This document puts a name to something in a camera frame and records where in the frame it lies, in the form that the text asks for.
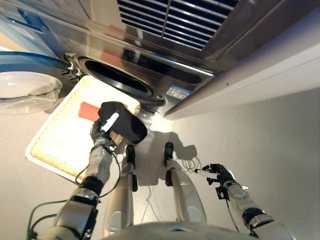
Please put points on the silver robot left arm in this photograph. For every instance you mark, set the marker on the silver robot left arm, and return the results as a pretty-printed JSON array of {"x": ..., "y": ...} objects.
[{"x": 75, "y": 212}]

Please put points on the round washing machine door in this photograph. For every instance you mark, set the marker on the round washing machine door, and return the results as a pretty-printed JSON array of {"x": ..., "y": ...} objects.
[{"x": 25, "y": 87}]

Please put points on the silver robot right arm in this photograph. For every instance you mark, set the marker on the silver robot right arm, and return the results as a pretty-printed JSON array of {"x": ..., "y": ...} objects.
[{"x": 242, "y": 197}]

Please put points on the grey robot torso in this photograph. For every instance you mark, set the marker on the grey robot torso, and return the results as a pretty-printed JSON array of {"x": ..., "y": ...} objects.
[{"x": 175, "y": 232}]

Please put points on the red garment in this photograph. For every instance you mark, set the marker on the red garment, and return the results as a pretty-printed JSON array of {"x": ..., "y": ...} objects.
[{"x": 87, "y": 111}]

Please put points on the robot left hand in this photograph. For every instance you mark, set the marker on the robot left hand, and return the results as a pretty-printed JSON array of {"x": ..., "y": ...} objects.
[{"x": 100, "y": 132}]

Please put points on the grey front-load washing machine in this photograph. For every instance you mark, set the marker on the grey front-load washing machine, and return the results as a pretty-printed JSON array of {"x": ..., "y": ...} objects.
[
  {"x": 150, "y": 65},
  {"x": 250, "y": 87}
]

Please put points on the silver robot right leg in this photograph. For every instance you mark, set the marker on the silver robot right leg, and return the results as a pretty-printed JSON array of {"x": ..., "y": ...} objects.
[{"x": 187, "y": 192}]

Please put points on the grey stacked dryer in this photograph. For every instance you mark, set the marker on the grey stacked dryer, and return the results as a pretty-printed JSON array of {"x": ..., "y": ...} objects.
[{"x": 250, "y": 25}]

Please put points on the black garment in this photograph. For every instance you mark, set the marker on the black garment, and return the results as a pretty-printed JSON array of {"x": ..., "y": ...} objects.
[{"x": 130, "y": 125}]

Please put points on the blue energy label sticker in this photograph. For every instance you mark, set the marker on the blue energy label sticker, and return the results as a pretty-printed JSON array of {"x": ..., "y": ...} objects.
[{"x": 179, "y": 91}]

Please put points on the silver robot left leg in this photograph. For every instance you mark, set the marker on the silver robot left leg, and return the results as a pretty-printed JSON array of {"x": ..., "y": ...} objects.
[{"x": 122, "y": 197}]

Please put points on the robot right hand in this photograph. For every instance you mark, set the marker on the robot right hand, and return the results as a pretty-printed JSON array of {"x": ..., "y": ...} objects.
[{"x": 223, "y": 175}]

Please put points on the white woven laundry basket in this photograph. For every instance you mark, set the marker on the white woven laundry basket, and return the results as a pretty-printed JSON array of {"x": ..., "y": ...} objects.
[{"x": 62, "y": 140}]

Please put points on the silver robot leg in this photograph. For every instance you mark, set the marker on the silver robot leg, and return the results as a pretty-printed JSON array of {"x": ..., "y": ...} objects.
[
  {"x": 122, "y": 197},
  {"x": 187, "y": 192}
]

